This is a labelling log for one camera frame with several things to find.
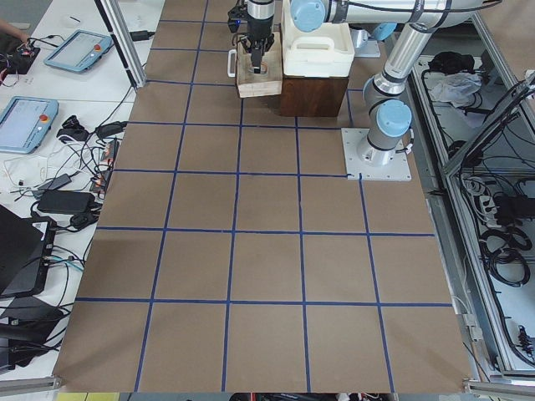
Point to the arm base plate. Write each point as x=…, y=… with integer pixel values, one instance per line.
x=365, y=162
x=364, y=45

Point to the orange grey scissors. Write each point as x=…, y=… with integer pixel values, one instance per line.
x=262, y=69

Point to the black power adapter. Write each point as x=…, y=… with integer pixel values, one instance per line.
x=65, y=202

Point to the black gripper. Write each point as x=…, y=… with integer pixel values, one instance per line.
x=259, y=27

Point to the black laptop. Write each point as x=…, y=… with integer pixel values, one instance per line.
x=25, y=245

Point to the black and white cloth heap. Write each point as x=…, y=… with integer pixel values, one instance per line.
x=460, y=83

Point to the blue teach pendant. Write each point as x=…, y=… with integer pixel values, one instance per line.
x=24, y=123
x=80, y=51

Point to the upper blue teach pendant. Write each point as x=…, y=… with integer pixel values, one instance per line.
x=80, y=51

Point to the aluminium frame post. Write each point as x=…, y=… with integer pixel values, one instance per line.
x=116, y=26

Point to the dark brown wooden cabinet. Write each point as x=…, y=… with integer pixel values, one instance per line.
x=312, y=97

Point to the white plastic tray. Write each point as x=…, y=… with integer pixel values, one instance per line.
x=313, y=47

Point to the lower blue teach pendant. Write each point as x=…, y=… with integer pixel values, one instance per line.
x=24, y=123

